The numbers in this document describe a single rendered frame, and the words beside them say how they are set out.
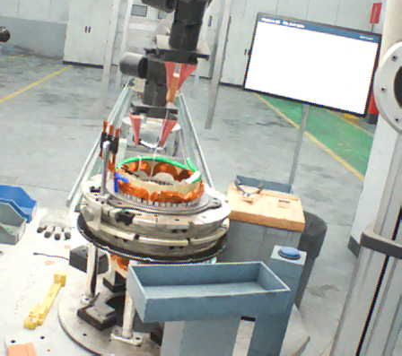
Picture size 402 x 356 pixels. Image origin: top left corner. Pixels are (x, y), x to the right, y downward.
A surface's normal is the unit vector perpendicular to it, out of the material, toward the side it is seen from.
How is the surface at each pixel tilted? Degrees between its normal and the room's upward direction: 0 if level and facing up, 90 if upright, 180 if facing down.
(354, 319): 90
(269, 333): 90
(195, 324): 90
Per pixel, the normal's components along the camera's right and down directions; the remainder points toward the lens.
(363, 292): -0.53, 0.12
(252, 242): -0.11, 0.22
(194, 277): 0.35, 0.28
